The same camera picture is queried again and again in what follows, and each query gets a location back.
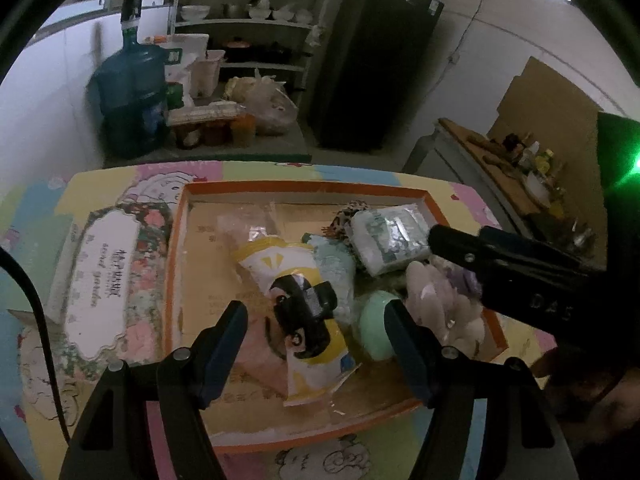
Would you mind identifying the grey kitchen counter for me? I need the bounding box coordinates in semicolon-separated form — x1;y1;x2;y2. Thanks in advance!
402;117;606;261

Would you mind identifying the purple plush toy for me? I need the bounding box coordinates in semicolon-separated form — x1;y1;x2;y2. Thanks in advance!
435;255;483;302

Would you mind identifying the tissue packet white green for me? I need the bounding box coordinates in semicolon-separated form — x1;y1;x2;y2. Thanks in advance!
47;200;173;383

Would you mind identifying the dark refrigerator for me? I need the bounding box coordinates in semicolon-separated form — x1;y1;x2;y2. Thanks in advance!
307;0;446;154

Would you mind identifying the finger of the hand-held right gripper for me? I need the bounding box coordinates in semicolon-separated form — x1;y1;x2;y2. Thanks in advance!
427;224;608;335

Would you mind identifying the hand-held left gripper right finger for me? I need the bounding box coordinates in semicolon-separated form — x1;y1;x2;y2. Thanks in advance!
382;299;581;480

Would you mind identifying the white shelf rack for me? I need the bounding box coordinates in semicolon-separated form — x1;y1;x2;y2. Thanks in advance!
170;0;331;92

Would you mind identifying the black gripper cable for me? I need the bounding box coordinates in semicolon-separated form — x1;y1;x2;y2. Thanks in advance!
0;247;69;442

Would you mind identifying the cream plush rabbit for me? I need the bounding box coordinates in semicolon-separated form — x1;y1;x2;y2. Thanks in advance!
405;257;488;356

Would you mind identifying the round green sponge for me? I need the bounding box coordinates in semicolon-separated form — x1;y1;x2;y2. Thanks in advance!
357;291;401;361

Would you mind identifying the green printed tissue pack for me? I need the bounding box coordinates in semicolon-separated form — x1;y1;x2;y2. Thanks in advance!
347;203;436;277

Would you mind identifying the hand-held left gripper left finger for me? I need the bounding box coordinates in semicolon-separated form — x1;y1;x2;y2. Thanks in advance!
57;300;249;480

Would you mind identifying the pastel cartoon printed tablecloth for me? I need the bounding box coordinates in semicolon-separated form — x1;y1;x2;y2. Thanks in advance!
0;160;558;480

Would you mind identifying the clear plastic bag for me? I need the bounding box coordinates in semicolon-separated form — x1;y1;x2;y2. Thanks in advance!
225;67;299;137

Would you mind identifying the group of condiment bottles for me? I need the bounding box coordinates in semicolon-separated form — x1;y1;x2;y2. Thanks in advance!
500;132;567;196

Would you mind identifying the wooden cutting board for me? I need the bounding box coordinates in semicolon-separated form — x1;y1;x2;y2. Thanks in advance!
439;117;551;217

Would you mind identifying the yellow white printed packet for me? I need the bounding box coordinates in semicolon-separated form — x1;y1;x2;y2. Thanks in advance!
232;240;362;407

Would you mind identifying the cardboard sheet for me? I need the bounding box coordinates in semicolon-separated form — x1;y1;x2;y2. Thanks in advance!
492;57;617;203

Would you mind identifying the black water jug pump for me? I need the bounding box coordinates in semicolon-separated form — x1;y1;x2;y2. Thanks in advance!
121;0;144;32

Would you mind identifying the light blue packet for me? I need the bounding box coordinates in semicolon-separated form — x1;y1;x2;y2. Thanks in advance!
302;232;358;326

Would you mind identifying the blue water jug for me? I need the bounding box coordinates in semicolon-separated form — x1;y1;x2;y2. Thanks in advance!
92;27;171;159

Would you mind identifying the person's right hand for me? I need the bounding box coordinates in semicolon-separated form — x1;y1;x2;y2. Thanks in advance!
532;345;640;442

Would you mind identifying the white plastic bucket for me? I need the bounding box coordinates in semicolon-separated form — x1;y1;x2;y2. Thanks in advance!
192;50;226;99

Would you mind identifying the orange rimmed cardboard tray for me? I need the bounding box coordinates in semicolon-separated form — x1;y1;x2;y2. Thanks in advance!
162;180;508;453

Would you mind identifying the leopard print cloth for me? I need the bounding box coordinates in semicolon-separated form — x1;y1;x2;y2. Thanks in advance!
322;200;368;243

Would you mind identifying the white sack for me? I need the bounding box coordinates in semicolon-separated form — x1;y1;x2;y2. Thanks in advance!
165;34;210;102

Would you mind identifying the tray of jars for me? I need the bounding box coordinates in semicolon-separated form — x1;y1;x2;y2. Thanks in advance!
167;100;258;150

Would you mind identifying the brown clay pot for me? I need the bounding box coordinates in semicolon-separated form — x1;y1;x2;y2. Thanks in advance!
222;37;253;61

